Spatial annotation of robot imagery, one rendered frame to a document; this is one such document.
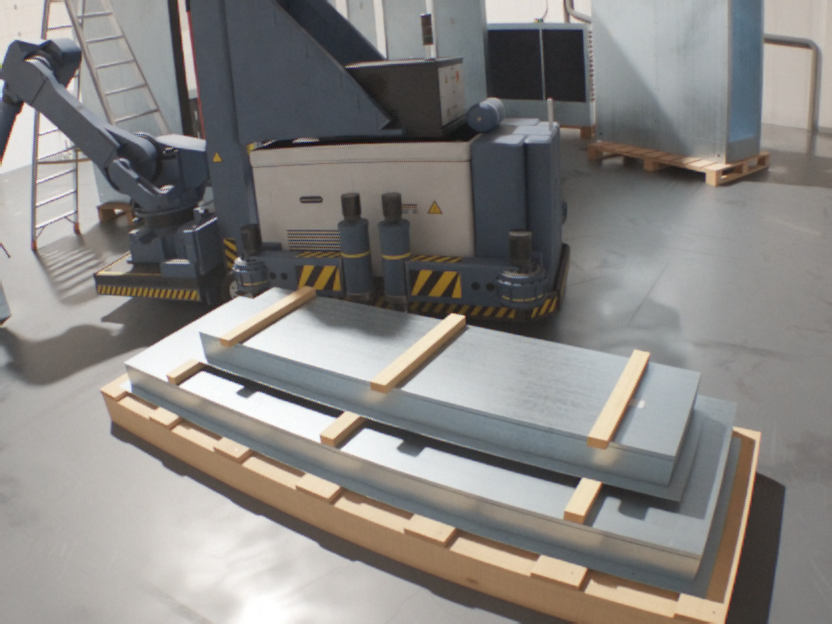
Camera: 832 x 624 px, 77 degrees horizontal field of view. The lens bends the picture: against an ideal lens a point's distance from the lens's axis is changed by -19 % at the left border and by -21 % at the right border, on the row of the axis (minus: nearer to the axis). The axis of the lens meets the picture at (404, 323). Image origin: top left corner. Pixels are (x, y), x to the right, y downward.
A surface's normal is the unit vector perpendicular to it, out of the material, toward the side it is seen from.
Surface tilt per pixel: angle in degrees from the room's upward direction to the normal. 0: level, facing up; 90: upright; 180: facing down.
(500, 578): 90
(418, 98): 90
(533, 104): 90
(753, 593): 0
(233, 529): 0
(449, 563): 90
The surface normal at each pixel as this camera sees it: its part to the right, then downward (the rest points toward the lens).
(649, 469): -0.53, 0.41
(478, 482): -0.07, -0.90
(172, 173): -0.02, 0.44
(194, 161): 0.55, 0.33
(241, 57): -0.31, 0.44
